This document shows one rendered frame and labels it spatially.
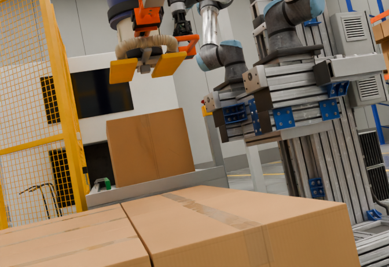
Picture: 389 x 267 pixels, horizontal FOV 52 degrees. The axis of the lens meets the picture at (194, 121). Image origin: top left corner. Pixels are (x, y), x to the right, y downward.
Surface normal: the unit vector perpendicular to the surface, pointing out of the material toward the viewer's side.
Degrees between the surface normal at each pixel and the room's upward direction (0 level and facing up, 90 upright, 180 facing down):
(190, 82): 90
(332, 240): 90
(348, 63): 90
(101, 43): 90
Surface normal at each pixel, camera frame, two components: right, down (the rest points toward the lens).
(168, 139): 0.22, -0.12
